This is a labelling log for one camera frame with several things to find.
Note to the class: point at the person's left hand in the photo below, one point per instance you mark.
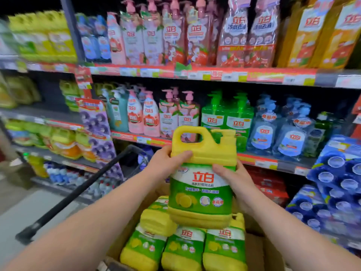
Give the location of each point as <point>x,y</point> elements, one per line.
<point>159,165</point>

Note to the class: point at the person's right hand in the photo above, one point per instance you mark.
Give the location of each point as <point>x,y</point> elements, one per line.
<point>242,189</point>

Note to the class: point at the person's left thumb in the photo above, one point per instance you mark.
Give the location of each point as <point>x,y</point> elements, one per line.
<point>182,158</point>

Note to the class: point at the person's right thumb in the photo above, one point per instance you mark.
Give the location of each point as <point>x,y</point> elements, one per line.
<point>222,171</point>

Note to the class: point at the yellow detergent jug green label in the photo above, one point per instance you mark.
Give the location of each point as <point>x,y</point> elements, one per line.
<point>183,248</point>
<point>225,245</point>
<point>201,177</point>
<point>142,248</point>
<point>158,217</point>

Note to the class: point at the person's right forearm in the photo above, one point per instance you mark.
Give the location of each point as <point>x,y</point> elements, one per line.
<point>293,237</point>

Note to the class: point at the person's left forearm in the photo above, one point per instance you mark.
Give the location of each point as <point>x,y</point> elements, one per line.
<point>90,222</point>

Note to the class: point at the clear pink pump bottle leaves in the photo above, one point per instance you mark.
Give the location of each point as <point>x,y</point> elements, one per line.
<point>188,112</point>
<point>168,115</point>

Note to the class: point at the stack of red packets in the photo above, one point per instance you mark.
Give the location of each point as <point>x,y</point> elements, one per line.
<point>270,184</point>

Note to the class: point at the green pump bottle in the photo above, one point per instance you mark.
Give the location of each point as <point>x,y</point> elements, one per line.
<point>213,117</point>
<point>239,121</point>

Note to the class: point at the pink pump bottle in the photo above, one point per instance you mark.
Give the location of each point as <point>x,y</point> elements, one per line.
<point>135,114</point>
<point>151,115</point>

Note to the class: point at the clear blue pump bottle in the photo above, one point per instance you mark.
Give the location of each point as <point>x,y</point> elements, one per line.
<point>294,135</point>
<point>263,129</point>

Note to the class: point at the teal pump bottles group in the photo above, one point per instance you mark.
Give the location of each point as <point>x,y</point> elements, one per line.
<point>117,110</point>

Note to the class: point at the brown cardboard box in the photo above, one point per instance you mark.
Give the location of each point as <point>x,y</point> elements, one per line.
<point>255,251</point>

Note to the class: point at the hanging strip of purple packs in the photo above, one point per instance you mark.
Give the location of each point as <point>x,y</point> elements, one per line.
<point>97,129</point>

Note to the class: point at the dark green bottle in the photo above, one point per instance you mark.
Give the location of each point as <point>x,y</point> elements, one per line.
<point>320,132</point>

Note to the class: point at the row of small blue bottles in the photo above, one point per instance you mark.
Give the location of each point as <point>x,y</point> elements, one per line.
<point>76,179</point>

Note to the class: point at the stack of blue toilet-cleaner packs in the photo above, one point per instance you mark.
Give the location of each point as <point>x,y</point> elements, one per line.
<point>335,183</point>

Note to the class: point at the row of pink pump bottles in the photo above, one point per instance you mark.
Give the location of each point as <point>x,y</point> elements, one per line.
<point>169,36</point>

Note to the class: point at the grey shelf board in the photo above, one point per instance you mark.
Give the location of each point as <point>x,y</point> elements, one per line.
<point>56,159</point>
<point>39,115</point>

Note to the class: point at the green detergent jugs group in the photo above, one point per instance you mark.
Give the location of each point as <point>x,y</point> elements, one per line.
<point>70,94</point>

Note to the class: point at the row of yellow orange jugs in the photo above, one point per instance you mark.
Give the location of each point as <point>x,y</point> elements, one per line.
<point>50,139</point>

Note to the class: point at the white pink squeeze bottle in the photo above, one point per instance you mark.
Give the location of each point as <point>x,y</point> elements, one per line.
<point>116,42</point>

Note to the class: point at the row of blue detergent bottles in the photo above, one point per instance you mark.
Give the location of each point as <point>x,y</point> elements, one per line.
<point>94,39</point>

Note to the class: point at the orange detergent bottle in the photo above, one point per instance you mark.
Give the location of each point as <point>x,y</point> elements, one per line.
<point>339,39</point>
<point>306,36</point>

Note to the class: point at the row of yellow green pouches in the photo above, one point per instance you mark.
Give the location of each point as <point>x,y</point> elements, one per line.
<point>17,91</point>

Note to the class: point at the row of yellow detergent bottles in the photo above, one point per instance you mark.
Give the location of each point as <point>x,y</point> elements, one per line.
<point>45,36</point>

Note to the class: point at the shelf rail with price tags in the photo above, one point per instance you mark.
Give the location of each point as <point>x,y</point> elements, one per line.
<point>253,160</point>
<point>225,75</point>

